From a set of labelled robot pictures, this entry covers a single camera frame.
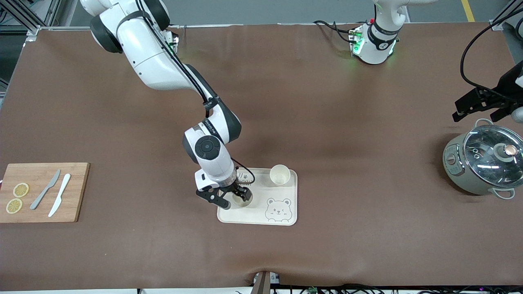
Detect white plastic knife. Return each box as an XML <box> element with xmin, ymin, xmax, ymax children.
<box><xmin>48</xmin><ymin>174</ymin><xmax>72</xmax><ymax>218</ymax></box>

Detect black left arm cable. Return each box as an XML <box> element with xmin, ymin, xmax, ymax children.
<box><xmin>460</xmin><ymin>12</ymin><xmax>523</xmax><ymax>99</ymax></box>

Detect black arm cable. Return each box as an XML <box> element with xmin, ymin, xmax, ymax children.
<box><xmin>460</xmin><ymin>12</ymin><xmax>523</xmax><ymax>99</ymax></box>
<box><xmin>137</xmin><ymin>0</ymin><xmax>256</xmax><ymax>185</ymax></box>

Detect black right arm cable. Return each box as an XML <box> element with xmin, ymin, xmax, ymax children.
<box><xmin>137</xmin><ymin>0</ymin><xmax>256</xmax><ymax>185</ymax></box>

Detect black left base cables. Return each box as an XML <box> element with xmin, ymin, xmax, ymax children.
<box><xmin>313</xmin><ymin>20</ymin><xmax>361</xmax><ymax>44</ymax></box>

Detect white IKEA cup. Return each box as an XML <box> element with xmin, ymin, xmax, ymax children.
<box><xmin>231</xmin><ymin>189</ymin><xmax>254</xmax><ymax>208</ymax></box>
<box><xmin>269</xmin><ymin>164</ymin><xmax>291</xmax><ymax>187</ymax></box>

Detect grey plastic knife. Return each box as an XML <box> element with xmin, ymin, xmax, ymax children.
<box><xmin>30</xmin><ymin>169</ymin><xmax>61</xmax><ymax>211</ymax></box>

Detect wooden cutting board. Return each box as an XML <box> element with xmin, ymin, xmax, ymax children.
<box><xmin>0</xmin><ymin>163</ymin><xmax>90</xmax><ymax>223</ymax></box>

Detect brown table mat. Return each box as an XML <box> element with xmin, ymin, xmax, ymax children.
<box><xmin>0</xmin><ymin>22</ymin><xmax>523</xmax><ymax>292</ymax></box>

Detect cream bear print tray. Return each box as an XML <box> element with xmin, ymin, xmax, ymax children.
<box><xmin>217</xmin><ymin>167</ymin><xmax>298</xmax><ymax>226</ymax></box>

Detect grey-green cooking pot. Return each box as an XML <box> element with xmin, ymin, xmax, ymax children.
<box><xmin>443</xmin><ymin>118</ymin><xmax>523</xmax><ymax>200</ymax></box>

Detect aluminium frame profile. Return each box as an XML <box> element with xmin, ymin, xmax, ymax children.
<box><xmin>489</xmin><ymin>0</ymin><xmax>523</xmax><ymax>31</ymax></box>
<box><xmin>0</xmin><ymin>0</ymin><xmax>62</xmax><ymax>42</ymax></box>

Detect glass pot lid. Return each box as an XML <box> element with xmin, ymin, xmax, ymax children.
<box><xmin>463</xmin><ymin>125</ymin><xmax>523</xmax><ymax>189</ymax></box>

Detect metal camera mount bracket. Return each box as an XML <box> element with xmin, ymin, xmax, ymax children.
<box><xmin>252</xmin><ymin>271</ymin><xmax>281</xmax><ymax>294</ymax></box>

